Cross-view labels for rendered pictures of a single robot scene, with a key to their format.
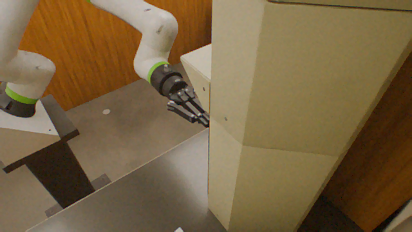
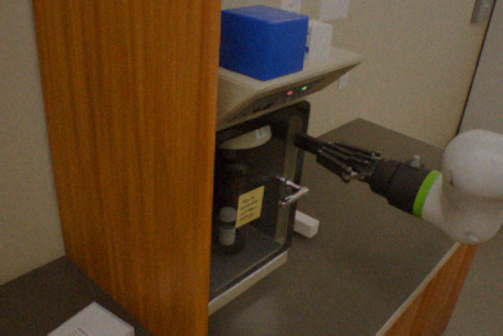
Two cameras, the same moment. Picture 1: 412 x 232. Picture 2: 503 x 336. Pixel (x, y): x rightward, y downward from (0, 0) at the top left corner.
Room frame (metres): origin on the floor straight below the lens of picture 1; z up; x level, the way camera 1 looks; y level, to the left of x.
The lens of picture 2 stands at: (1.37, -0.35, 1.74)
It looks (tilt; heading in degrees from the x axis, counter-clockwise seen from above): 28 degrees down; 166
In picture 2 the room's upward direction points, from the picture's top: 5 degrees clockwise
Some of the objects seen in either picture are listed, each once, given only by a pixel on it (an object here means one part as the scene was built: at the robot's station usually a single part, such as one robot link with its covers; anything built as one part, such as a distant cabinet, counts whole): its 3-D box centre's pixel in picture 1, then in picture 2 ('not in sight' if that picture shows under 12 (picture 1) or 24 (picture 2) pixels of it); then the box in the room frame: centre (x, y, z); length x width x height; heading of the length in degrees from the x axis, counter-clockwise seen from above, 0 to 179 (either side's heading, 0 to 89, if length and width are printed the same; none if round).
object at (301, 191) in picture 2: not in sight; (288, 193); (0.52, -0.06, 1.20); 0.10 x 0.05 x 0.03; 126
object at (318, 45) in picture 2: not in sight; (311, 39); (0.55, -0.06, 1.54); 0.05 x 0.05 x 0.06; 25
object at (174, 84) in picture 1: (179, 93); (375, 172); (0.63, 0.07, 1.31); 0.09 x 0.08 x 0.07; 37
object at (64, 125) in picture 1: (31, 129); not in sight; (0.82, 0.80, 0.92); 0.32 x 0.32 x 0.04; 42
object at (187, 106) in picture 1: (189, 107); (349, 157); (0.57, 0.04, 1.31); 0.11 x 0.01 x 0.04; 35
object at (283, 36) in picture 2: not in sight; (262, 40); (0.63, -0.17, 1.56); 0.10 x 0.10 x 0.09; 37
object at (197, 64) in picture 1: (246, 61); (287, 87); (0.58, -0.11, 1.46); 0.32 x 0.11 x 0.10; 127
